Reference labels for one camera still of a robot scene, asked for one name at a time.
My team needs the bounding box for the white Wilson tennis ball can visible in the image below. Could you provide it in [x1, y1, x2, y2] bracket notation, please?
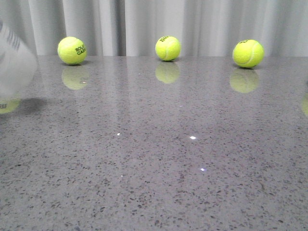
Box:
[0, 21, 38, 97]

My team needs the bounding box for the yellow tennis ball right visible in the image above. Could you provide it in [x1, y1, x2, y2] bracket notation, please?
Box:
[232, 39, 264, 68]

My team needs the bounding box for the yellow Roland Garros tennis ball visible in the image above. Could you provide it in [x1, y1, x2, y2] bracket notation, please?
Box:
[57, 37, 87, 65]

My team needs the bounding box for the yellow tennis ball middle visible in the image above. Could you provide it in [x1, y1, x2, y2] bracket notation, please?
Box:
[155, 36, 181, 61]

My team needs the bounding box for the white pleated curtain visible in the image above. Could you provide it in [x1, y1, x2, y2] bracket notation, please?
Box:
[0, 0, 308, 57]

